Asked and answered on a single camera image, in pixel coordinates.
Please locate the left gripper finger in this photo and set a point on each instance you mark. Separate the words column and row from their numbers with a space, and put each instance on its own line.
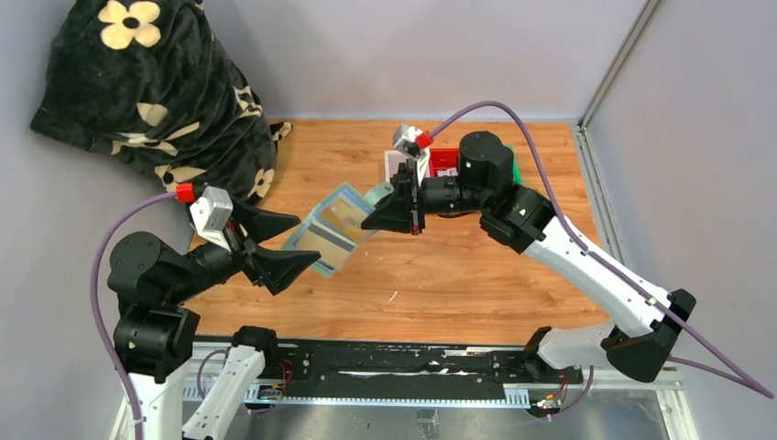
column 261, row 225
column 276, row 270

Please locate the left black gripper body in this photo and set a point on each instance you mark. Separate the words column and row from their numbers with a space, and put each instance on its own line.
column 244, row 247

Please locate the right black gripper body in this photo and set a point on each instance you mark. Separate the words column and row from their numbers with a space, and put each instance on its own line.
column 413, row 198

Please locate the gold card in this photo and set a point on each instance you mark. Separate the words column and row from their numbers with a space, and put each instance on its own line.
column 344, row 216

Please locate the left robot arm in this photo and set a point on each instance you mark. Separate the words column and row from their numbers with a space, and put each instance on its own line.
column 152, row 343

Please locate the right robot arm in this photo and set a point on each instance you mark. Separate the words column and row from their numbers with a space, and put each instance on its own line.
column 644, row 321

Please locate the white plastic bin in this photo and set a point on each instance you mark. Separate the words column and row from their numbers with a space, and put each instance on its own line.
column 392, row 160

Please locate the red plastic bin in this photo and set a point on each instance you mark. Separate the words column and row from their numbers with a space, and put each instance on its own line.
column 443, row 162

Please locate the green plastic bin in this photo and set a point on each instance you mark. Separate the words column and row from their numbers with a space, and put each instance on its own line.
column 517, row 177

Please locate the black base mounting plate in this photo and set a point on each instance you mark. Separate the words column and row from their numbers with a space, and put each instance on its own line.
column 382, row 372

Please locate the black floral blanket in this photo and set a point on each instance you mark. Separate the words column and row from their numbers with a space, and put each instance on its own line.
column 149, row 84

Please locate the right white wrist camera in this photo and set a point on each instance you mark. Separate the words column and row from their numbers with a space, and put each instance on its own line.
column 414, row 144

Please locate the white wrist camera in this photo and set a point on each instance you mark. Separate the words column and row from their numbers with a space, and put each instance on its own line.
column 210, row 210
column 414, row 144

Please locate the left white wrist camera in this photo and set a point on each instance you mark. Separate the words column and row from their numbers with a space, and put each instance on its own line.
column 210, row 210

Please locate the aluminium frame rail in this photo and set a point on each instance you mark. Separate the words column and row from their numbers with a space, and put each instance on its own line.
column 605, row 406

